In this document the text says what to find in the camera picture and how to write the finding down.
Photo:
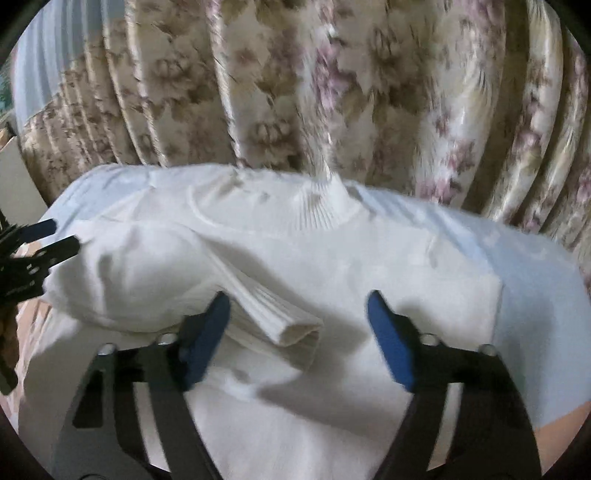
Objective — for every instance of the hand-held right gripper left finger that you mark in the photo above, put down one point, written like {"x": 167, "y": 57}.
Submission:
{"x": 205, "y": 341}

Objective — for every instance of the orange and blue printed blanket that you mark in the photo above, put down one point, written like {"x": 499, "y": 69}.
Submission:
{"x": 531, "y": 286}

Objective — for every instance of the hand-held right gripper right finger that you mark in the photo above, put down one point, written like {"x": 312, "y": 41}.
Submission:
{"x": 392, "y": 346}

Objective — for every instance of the white knit sweater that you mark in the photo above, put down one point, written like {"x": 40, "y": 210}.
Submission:
{"x": 323, "y": 258}

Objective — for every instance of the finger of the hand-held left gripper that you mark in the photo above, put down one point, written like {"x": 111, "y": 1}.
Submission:
{"x": 51, "y": 254}
{"x": 37, "y": 230}

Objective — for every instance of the floral curtain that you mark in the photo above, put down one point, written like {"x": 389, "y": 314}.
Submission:
{"x": 323, "y": 83}

